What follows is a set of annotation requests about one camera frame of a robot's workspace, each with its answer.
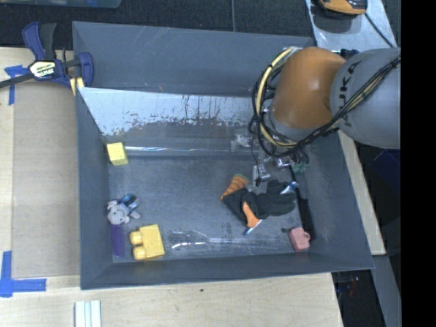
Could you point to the black cloth glove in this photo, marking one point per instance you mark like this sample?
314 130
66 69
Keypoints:
269 203

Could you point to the white toy animal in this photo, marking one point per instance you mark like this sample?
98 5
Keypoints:
117 213

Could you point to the orange toy carrot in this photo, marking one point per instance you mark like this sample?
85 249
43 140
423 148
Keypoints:
236 184

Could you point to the yellow toy building brick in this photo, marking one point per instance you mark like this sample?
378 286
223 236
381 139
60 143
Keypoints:
148 242

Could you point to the grey metal bin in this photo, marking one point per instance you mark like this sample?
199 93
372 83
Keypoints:
190 199

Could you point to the yellow foam block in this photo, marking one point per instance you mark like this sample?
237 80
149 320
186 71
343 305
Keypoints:
117 153

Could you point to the pink small block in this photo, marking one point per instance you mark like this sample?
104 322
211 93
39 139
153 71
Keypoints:
299 238

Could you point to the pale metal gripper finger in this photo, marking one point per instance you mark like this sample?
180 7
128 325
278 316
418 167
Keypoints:
261 175

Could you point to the purple flat block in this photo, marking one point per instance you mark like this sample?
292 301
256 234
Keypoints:
118 242

